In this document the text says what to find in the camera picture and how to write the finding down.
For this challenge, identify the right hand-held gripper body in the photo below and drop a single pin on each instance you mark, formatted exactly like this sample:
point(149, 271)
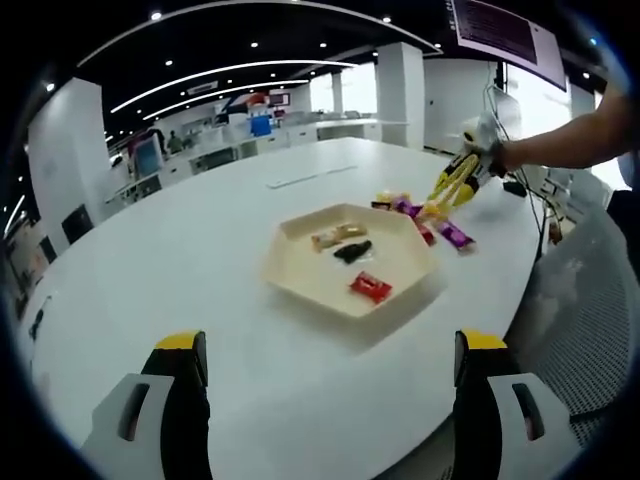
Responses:
point(485, 132)

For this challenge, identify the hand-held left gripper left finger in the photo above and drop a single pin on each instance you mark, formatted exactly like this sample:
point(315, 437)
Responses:
point(150, 400)

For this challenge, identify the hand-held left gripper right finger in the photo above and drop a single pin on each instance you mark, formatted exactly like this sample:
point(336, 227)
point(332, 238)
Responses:
point(500, 400)

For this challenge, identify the yellow food tongs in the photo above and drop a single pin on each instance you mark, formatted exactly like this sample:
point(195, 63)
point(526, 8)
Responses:
point(433, 207)

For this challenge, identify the pile of snack foods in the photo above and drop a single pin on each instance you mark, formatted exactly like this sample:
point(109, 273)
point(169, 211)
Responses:
point(450, 232)

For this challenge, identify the black snack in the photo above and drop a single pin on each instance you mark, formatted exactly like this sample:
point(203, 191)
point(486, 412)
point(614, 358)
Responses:
point(352, 251)

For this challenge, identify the beige snack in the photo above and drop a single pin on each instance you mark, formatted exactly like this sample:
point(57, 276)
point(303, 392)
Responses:
point(340, 236)

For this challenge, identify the small red snack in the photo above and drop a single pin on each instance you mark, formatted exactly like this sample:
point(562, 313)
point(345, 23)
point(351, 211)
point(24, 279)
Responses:
point(370, 286)

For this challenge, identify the beige hexagonal container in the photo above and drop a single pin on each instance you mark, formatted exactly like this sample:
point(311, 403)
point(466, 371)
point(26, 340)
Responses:
point(310, 272)

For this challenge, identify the person's right hand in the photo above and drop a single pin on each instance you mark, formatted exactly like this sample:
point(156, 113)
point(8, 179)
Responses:
point(499, 160)

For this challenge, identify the white desktop computer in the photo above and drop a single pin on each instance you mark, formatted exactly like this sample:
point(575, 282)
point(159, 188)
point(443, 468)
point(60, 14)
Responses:
point(507, 112)

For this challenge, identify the black power adapter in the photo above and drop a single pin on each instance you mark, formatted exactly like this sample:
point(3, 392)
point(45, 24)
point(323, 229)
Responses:
point(514, 189)

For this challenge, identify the white square column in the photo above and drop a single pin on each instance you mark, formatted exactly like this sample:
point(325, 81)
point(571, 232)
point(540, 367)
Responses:
point(400, 95)

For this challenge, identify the hanging monitor screen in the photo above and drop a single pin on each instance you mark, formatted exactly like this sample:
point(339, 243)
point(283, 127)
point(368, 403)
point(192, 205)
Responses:
point(510, 35)

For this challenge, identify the grey mesh office chair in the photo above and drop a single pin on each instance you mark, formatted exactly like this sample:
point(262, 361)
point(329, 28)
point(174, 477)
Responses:
point(580, 310)

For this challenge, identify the small black table clip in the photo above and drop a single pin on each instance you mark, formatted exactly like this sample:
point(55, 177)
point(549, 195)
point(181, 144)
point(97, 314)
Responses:
point(39, 317)

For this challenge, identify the white counter cabinets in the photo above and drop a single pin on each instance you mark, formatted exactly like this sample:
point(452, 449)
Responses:
point(300, 136)

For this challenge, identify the black office chair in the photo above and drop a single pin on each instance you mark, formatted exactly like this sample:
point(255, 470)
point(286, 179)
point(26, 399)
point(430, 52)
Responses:
point(77, 225)
point(48, 250)

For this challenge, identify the blue box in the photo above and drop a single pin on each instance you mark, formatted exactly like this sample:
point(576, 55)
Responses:
point(260, 126)

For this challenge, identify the teal display stand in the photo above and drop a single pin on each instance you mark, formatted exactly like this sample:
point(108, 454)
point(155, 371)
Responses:
point(148, 159)

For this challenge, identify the wide white column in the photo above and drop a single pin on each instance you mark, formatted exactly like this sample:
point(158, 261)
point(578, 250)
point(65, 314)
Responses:
point(67, 160)

